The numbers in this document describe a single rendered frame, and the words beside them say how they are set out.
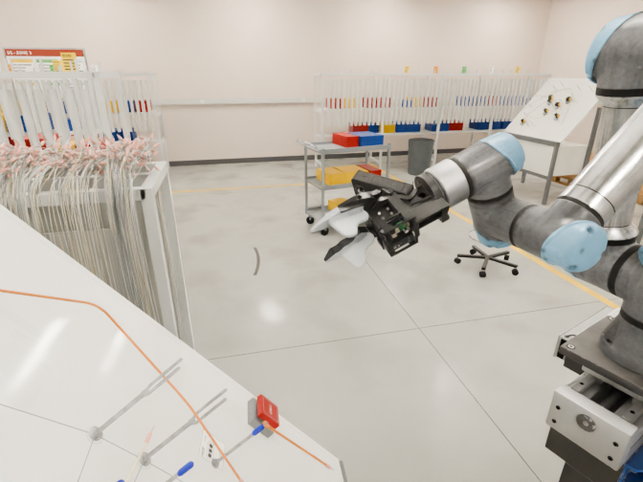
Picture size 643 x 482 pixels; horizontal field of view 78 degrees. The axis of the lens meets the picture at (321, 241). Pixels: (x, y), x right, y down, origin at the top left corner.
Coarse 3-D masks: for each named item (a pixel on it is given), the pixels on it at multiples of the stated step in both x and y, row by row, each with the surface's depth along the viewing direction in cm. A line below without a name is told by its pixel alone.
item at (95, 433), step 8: (168, 368) 47; (176, 368) 45; (160, 376) 47; (168, 376) 45; (152, 384) 47; (160, 384) 45; (144, 392) 46; (136, 400) 46; (128, 408) 47; (112, 416) 47; (120, 416) 47; (104, 424) 47; (88, 432) 47; (96, 432) 47; (96, 440) 47
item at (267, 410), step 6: (258, 396) 78; (258, 402) 77; (264, 402) 77; (270, 402) 79; (258, 408) 75; (264, 408) 75; (270, 408) 77; (276, 408) 79; (258, 414) 74; (264, 414) 74; (270, 414) 76; (276, 414) 77; (264, 420) 74; (270, 420) 75; (276, 420) 76; (276, 426) 75
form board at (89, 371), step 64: (0, 256) 54; (64, 256) 64; (0, 320) 47; (64, 320) 55; (128, 320) 66; (0, 384) 42; (64, 384) 49; (128, 384) 57; (192, 384) 69; (0, 448) 38; (64, 448) 43; (128, 448) 50; (192, 448) 59; (256, 448) 71; (320, 448) 90
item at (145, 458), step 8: (224, 392) 50; (224, 400) 48; (200, 408) 50; (192, 416) 50; (192, 424) 49; (176, 432) 50; (168, 440) 50; (160, 448) 50; (144, 456) 50; (144, 464) 50
